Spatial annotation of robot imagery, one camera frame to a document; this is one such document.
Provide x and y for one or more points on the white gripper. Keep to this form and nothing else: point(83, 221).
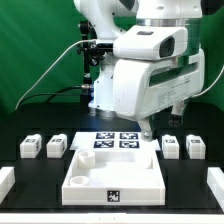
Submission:
point(142, 88)

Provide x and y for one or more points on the white marker sheet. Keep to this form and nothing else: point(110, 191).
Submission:
point(111, 140)

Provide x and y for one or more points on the white left obstacle wall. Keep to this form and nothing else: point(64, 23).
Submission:
point(7, 180)

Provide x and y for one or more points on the white square tabletop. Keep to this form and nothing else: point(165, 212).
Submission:
point(114, 177)

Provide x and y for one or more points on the white front obstacle wall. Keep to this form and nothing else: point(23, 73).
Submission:
point(13, 218)

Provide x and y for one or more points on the white obstacle wall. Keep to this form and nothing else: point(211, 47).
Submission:
point(215, 181)
point(13, 218)
point(7, 180)

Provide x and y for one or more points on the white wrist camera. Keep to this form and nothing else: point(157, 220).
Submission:
point(151, 43)

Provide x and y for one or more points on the white right obstacle wall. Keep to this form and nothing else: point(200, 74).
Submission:
point(215, 181)

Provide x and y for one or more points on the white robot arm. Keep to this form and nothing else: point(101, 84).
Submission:
point(113, 18)

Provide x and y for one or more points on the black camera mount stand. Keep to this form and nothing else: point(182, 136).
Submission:
point(87, 50)

